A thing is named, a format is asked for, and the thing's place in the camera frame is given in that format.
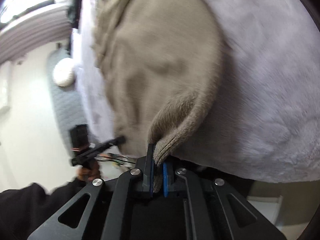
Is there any tan knit sweater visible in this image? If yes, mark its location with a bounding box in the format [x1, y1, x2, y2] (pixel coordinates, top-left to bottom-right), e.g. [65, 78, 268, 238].
[91, 0, 232, 193]

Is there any person black sleeve forearm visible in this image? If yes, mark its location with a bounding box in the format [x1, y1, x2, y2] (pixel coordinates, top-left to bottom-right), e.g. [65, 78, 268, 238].
[1, 178, 86, 239]

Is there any dark green black clothes pile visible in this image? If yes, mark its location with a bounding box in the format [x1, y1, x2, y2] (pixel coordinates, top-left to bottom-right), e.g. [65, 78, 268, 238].
[67, 0, 82, 29]

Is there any person left hand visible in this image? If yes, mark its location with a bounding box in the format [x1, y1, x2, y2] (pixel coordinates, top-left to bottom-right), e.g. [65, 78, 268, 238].
[77, 159, 101, 182]

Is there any white round pleated cushion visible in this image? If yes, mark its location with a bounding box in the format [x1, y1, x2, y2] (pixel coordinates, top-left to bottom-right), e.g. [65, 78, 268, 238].
[52, 57, 75, 87]

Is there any lavender embossed bed blanket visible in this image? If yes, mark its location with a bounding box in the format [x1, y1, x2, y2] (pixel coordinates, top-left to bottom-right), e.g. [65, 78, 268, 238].
[80, 0, 319, 183]

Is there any grey pleated curtain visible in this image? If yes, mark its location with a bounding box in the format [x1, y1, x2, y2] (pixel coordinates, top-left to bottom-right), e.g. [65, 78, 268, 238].
[0, 2, 72, 63]

